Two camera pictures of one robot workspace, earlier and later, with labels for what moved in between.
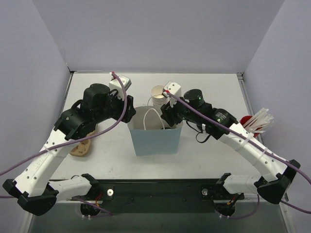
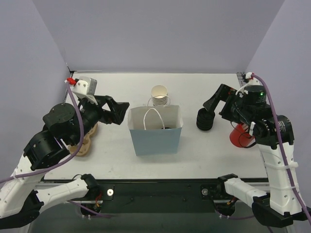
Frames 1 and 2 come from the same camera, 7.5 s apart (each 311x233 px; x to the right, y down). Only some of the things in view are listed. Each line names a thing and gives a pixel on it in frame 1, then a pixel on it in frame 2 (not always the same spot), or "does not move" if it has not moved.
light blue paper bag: [152, 134] does not move
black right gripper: [168, 112] -> [228, 103]
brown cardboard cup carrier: [83, 146] does not move
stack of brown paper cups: [158, 98] does not move
